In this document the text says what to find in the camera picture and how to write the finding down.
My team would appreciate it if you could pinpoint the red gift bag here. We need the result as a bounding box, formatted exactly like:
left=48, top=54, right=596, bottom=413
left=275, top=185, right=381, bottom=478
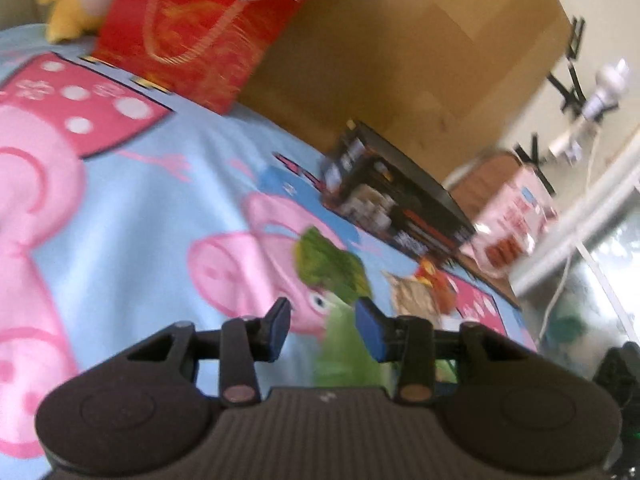
left=92, top=0, right=321, bottom=116

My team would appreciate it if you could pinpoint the white lamp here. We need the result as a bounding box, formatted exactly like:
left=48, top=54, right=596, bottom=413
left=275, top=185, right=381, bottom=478
left=547, top=57, right=633, bottom=161

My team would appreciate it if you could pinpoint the black snack box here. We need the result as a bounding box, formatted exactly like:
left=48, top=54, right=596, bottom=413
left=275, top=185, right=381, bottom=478
left=320, top=120, right=478, bottom=266

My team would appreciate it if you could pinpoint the white window frame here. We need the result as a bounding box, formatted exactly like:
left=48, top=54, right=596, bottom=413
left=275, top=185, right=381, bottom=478
left=510, top=130, right=640, bottom=297

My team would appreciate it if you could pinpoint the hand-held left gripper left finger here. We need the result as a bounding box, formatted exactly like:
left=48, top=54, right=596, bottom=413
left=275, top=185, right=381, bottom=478
left=82, top=297, right=292, bottom=407

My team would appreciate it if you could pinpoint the large cardboard box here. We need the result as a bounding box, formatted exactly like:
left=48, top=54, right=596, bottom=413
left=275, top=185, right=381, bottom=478
left=240, top=0, right=574, bottom=192

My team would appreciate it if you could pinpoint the white cable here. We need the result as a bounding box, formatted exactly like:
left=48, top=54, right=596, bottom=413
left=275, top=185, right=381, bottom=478
left=537, top=130, right=603, bottom=342

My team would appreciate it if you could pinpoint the yellow plush toy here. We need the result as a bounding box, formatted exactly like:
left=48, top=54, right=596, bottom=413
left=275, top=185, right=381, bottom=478
left=35, top=0, right=126, bottom=44

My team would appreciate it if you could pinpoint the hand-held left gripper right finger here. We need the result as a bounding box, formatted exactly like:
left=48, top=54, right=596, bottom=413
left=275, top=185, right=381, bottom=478
left=354, top=297, right=540, bottom=403

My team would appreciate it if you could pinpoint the black metal stand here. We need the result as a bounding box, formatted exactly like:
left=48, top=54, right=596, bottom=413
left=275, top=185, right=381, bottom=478
left=515, top=15, right=588, bottom=197

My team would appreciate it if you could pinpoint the pink snack packet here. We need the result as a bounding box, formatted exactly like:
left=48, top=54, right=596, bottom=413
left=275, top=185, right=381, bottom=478
left=460, top=152, right=561, bottom=279

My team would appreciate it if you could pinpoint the blue printed blanket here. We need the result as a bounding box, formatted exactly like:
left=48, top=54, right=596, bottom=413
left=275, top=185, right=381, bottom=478
left=0, top=22, right=538, bottom=480

